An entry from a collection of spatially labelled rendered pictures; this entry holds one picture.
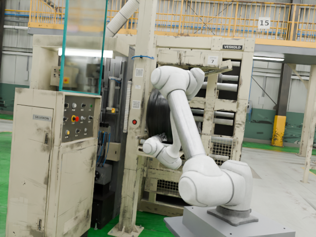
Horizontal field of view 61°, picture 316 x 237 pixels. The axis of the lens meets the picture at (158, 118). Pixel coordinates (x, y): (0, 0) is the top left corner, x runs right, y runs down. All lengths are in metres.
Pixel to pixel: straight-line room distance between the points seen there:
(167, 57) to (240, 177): 1.66
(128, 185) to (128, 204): 0.18
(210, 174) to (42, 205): 1.31
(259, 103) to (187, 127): 10.47
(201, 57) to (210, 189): 1.67
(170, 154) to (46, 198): 0.92
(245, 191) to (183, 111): 0.47
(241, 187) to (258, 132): 10.48
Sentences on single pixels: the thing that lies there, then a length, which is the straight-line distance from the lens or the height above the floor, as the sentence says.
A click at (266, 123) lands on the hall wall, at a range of 11.80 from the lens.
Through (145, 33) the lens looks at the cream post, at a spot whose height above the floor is 1.86.
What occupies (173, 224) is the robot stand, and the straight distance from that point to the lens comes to 1.48.
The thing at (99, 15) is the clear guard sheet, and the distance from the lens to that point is 2.38.
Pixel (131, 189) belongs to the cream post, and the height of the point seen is 0.43.
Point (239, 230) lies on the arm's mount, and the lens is 1.29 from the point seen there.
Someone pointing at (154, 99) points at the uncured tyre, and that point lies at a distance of 2.21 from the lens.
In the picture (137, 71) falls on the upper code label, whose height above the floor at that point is 1.52.
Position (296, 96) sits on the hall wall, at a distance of 12.21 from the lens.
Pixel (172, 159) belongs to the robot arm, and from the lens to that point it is 1.81.
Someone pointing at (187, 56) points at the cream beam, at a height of 1.72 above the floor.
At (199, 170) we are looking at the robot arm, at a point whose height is 0.99.
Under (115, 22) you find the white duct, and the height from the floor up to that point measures 2.03.
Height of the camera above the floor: 1.27
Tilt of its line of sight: 4 degrees down
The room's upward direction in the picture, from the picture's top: 6 degrees clockwise
